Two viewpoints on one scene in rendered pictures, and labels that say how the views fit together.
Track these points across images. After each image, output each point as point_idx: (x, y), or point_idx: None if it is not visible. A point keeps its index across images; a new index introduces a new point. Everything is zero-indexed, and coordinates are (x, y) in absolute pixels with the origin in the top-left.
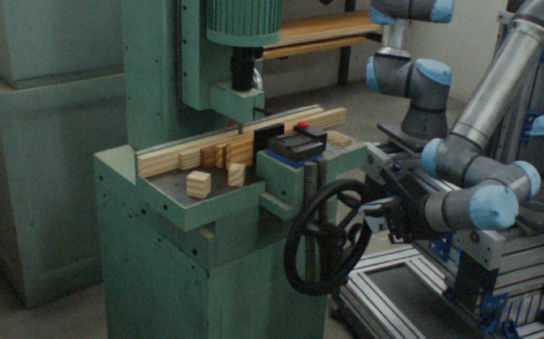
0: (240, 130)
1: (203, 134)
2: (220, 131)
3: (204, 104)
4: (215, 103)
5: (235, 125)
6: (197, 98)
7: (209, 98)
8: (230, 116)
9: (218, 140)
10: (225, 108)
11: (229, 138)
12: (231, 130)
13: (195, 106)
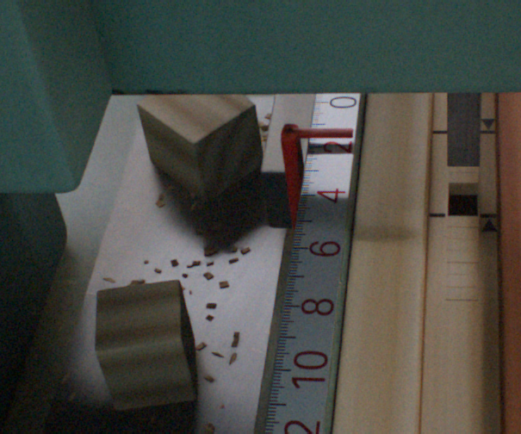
0: (474, 138)
1: (300, 393)
2: (341, 244)
3: (85, 103)
4: (199, 33)
5: (319, 103)
6: (9, 87)
7: (86, 10)
8: (467, 84)
9: (421, 344)
10: (375, 33)
11: (432, 252)
12: (356, 171)
13: (7, 171)
